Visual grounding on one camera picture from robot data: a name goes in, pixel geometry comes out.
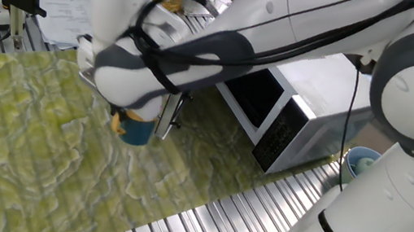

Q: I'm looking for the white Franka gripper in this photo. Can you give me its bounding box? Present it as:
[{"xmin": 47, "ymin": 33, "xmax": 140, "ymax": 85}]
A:
[{"xmin": 67, "ymin": 37, "xmax": 171, "ymax": 125}]

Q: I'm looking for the teal mug with yellow handle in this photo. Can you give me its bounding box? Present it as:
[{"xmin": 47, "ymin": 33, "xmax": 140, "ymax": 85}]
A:
[{"xmin": 108, "ymin": 108, "xmax": 159, "ymax": 149}]

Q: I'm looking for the black glass microwave door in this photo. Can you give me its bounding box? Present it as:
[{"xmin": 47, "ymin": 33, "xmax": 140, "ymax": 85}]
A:
[{"xmin": 153, "ymin": 88, "xmax": 194, "ymax": 143}]

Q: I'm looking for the silver microwave oven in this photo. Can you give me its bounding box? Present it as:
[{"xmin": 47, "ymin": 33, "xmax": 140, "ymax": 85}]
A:
[{"xmin": 203, "ymin": 35, "xmax": 383, "ymax": 189}]

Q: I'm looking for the green marble pattern mat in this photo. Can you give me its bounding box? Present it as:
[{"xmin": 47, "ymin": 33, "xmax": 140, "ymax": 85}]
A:
[{"xmin": 0, "ymin": 37, "xmax": 360, "ymax": 232}]

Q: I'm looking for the white printed paper stack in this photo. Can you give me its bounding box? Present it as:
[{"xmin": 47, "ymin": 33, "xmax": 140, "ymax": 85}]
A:
[{"xmin": 31, "ymin": 0, "xmax": 100, "ymax": 54}]

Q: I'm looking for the white power strip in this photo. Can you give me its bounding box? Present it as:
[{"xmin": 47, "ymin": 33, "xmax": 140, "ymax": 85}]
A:
[{"xmin": 0, "ymin": 0, "xmax": 14, "ymax": 28}]

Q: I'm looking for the clear glass cup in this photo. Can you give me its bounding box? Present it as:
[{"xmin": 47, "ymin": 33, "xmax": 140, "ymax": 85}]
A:
[{"xmin": 210, "ymin": 0, "xmax": 233, "ymax": 13}]

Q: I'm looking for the stack of light blue cups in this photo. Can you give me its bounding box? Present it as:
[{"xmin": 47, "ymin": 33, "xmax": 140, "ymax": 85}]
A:
[{"xmin": 338, "ymin": 143, "xmax": 383, "ymax": 190}]

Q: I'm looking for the pale green mug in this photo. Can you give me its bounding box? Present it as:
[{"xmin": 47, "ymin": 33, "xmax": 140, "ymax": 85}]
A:
[{"xmin": 353, "ymin": 155, "xmax": 377, "ymax": 179}]

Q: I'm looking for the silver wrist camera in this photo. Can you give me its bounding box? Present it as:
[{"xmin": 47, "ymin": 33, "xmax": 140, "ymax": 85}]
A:
[{"xmin": 77, "ymin": 66, "xmax": 102, "ymax": 92}]

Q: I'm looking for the black camera cable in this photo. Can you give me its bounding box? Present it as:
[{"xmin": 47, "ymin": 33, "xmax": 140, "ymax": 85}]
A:
[{"xmin": 124, "ymin": 0, "xmax": 414, "ymax": 130}]

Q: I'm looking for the short aluminium post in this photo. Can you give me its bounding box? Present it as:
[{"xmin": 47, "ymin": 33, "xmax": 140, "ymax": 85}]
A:
[{"xmin": 2, "ymin": 3, "xmax": 29, "ymax": 51}]

